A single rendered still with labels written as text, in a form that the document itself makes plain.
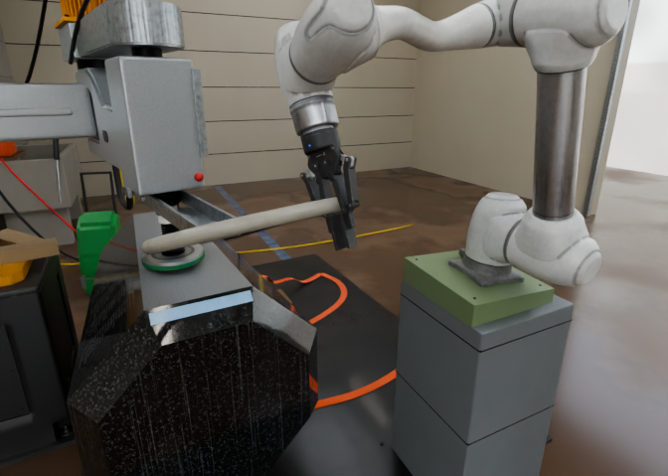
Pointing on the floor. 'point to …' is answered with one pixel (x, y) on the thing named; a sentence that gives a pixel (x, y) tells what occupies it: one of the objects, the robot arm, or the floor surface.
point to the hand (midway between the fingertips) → (342, 231)
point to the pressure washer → (94, 235)
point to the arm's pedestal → (475, 388)
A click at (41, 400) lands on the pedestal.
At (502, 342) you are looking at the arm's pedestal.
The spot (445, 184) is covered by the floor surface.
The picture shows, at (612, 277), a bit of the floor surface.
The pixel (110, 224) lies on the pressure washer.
